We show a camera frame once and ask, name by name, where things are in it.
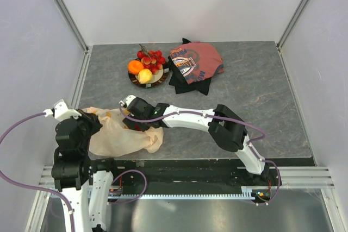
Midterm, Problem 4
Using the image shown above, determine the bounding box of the beige banana print plastic bag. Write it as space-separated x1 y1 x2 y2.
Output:
83 107 164 157

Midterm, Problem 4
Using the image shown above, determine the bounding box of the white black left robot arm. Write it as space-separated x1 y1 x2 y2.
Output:
51 109 119 231

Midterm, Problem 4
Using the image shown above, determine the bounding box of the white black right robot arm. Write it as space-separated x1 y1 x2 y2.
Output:
119 95 269 185

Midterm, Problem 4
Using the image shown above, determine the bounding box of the yellow pear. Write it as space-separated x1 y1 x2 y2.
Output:
138 68 153 84

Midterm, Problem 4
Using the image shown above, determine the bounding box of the black fruit plate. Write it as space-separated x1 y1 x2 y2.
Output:
128 63 170 88

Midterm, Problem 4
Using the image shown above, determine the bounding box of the orange fruit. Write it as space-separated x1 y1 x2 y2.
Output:
128 60 144 75

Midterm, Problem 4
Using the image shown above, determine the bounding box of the black folded garment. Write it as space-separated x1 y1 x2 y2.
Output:
167 51 215 96

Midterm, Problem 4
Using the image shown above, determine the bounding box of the red cherry tomatoes cluster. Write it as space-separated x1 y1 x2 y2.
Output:
136 44 167 74

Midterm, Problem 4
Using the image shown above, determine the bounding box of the red printed folded t-shirt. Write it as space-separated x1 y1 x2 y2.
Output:
169 42 224 85

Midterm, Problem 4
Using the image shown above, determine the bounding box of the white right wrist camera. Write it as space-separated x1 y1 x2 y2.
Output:
119 95 136 110

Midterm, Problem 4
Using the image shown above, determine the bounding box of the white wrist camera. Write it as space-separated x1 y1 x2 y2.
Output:
43 99 82 122
119 95 136 110

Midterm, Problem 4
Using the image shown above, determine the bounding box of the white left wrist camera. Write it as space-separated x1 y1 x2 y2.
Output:
43 99 82 122

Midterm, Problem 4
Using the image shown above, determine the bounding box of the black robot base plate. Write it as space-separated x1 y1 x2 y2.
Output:
81 157 283 189

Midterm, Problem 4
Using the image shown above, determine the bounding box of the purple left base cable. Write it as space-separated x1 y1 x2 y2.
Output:
107 170 149 205

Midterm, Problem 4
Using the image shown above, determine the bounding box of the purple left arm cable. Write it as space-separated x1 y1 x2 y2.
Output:
0 111 76 232

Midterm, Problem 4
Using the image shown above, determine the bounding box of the left aluminium frame post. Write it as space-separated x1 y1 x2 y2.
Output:
36 0 90 53

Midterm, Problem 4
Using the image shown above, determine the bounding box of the aluminium frame post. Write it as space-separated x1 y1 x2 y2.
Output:
277 0 327 48
36 0 90 53

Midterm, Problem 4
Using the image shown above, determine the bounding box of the grey slotted cable duct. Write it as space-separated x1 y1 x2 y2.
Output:
107 185 275 200

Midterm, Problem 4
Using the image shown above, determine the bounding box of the aluminium cross rail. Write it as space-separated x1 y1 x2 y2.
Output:
38 165 338 189

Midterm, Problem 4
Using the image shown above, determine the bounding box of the right aluminium frame post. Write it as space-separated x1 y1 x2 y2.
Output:
277 0 327 48

